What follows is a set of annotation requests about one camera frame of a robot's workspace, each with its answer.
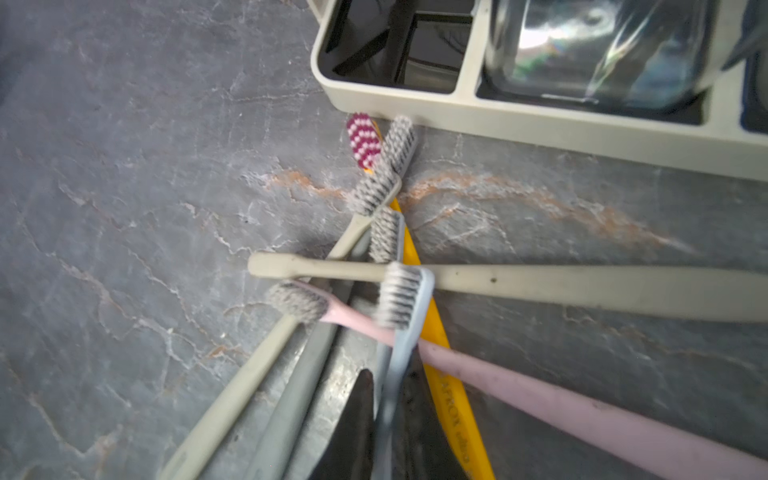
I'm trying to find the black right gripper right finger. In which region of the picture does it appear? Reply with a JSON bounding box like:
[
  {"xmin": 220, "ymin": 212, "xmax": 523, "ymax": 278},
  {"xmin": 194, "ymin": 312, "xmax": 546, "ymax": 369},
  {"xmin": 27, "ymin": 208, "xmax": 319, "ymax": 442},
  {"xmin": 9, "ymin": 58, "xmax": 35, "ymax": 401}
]
[{"xmin": 392, "ymin": 365, "xmax": 467, "ymax": 480}]

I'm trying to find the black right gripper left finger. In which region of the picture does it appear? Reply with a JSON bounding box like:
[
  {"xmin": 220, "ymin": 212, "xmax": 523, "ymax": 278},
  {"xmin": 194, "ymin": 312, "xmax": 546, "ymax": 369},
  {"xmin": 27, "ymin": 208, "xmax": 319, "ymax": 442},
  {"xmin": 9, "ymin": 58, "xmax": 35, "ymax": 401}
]
[{"xmin": 308, "ymin": 369, "xmax": 374, "ymax": 480}]

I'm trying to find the light blue toothbrush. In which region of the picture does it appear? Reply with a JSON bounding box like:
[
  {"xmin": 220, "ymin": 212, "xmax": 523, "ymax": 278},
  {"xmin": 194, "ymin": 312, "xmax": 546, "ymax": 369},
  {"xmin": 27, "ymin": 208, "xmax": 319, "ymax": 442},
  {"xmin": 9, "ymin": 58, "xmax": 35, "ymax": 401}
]
[
  {"xmin": 371, "ymin": 262, "xmax": 435, "ymax": 480},
  {"xmin": 369, "ymin": 207, "xmax": 405, "ymax": 413}
]

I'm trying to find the yellow toothbrush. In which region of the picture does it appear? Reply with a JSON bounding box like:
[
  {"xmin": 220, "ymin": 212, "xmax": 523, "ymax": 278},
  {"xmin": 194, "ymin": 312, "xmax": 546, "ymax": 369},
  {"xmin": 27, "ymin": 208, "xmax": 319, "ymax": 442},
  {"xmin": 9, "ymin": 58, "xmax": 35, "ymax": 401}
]
[{"xmin": 346, "ymin": 112, "xmax": 498, "ymax": 480}]

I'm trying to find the grey toothbrush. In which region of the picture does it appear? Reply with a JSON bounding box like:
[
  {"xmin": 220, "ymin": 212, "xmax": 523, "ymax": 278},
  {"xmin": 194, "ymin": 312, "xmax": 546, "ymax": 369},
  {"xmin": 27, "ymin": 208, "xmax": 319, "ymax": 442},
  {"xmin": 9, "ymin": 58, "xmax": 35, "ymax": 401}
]
[{"xmin": 245, "ymin": 114, "xmax": 417, "ymax": 479}]

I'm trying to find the beige toothbrush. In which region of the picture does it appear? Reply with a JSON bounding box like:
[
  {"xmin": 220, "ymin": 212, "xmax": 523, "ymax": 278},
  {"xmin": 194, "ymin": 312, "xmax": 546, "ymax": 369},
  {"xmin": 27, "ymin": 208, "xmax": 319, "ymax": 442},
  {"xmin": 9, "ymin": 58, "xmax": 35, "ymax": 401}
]
[
  {"xmin": 157, "ymin": 167, "xmax": 402, "ymax": 480},
  {"xmin": 248, "ymin": 252, "xmax": 767, "ymax": 323}
]

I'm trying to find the beige toothbrush holder tray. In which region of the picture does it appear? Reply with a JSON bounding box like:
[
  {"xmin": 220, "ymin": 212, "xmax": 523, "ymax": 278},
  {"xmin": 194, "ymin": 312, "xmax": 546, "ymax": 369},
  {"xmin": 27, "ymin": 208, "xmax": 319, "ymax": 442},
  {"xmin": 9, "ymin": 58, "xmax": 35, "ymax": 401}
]
[{"xmin": 310, "ymin": 1, "xmax": 767, "ymax": 181}]

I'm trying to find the clear glass cup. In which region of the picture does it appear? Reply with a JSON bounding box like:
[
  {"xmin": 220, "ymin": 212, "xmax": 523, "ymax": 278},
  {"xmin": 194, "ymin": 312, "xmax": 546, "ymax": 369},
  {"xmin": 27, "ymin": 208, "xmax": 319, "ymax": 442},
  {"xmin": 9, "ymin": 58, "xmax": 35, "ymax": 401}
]
[{"xmin": 484, "ymin": 1, "xmax": 714, "ymax": 111}]

